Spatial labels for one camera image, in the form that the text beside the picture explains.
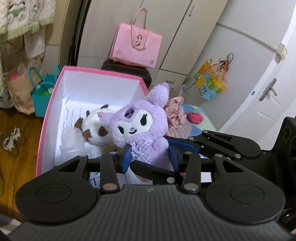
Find white brown plush toy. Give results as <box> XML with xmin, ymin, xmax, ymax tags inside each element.
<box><xmin>74</xmin><ymin>104</ymin><xmax>115</xmax><ymax>146</ymax></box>

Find teal gift bag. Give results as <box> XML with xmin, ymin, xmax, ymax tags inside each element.
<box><xmin>28</xmin><ymin>64</ymin><xmax>62</xmax><ymax>118</ymax></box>

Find red strawberry plush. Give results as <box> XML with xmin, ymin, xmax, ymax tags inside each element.
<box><xmin>186</xmin><ymin>109</ymin><xmax>204</xmax><ymax>125</ymax></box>

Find white mesh bath sponge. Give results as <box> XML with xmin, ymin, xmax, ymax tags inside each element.
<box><xmin>60</xmin><ymin>126</ymin><xmax>85</xmax><ymax>154</ymax></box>

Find beige wooden wardrobe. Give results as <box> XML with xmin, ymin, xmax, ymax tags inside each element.
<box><xmin>78</xmin><ymin>1</ymin><xmax>227</xmax><ymax>89</ymax></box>

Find pink paper shopping bag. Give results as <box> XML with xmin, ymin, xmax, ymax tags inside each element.
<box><xmin>109</xmin><ymin>7</ymin><xmax>163</xmax><ymax>68</ymax></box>

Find pink cardboard storage box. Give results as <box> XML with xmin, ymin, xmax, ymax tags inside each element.
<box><xmin>36</xmin><ymin>65</ymin><xmax>150</xmax><ymax>179</ymax></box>

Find purple Kuromi plush toy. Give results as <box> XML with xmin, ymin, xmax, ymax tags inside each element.
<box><xmin>98</xmin><ymin>83</ymin><xmax>173</xmax><ymax>170</ymax></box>

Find colourful patchwork bed cover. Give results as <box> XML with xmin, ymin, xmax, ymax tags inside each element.
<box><xmin>168</xmin><ymin>103</ymin><xmax>216</xmax><ymax>139</ymax></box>

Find black suitcase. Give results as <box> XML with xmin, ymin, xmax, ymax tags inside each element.
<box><xmin>101</xmin><ymin>60</ymin><xmax>152</xmax><ymax>88</ymax></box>

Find brown paper bag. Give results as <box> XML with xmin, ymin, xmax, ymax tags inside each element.
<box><xmin>6</xmin><ymin>59</ymin><xmax>43</xmax><ymax>115</ymax></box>

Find wet wipes pack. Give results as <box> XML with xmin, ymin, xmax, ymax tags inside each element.
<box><xmin>89</xmin><ymin>172</ymin><xmax>100</xmax><ymax>189</ymax></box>

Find pink floral fabric scrunchie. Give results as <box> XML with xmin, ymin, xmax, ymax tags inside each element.
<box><xmin>164</xmin><ymin>96</ymin><xmax>187</xmax><ymax>129</ymax></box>

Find cream knitted cardigan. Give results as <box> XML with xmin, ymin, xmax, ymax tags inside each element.
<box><xmin>1</xmin><ymin>0</ymin><xmax>56</xmax><ymax>60</ymax></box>

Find colourful hanging gift bag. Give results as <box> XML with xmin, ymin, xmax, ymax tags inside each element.
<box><xmin>194</xmin><ymin>52</ymin><xmax>234</xmax><ymax>100</ymax></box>

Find plush slippers on floor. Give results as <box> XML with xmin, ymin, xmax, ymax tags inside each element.
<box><xmin>2</xmin><ymin>127</ymin><xmax>23</xmax><ymax>154</ymax></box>

